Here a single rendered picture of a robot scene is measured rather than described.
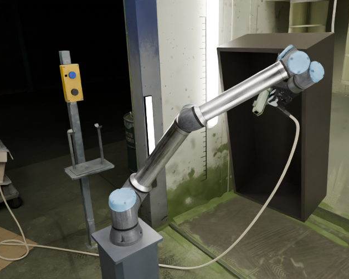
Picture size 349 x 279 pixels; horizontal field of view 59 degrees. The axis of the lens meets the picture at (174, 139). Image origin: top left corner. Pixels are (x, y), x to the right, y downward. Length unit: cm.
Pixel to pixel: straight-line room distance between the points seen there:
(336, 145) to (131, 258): 224
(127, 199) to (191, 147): 128
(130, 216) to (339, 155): 215
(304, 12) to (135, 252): 249
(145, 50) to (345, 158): 203
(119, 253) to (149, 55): 143
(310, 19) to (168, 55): 137
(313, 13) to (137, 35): 163
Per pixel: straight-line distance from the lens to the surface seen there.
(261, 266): 262
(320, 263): 277
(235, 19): 305
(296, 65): 145
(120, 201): 171
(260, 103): 178
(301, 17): 323
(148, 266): 192
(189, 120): 149
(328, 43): 204
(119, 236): 181
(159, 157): 173
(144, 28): 242
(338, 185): 320
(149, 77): 245
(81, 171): 239
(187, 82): 268
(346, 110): 340
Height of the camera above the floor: 176
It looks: 20 degrees down
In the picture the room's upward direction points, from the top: 2 degrees counter-clockwise
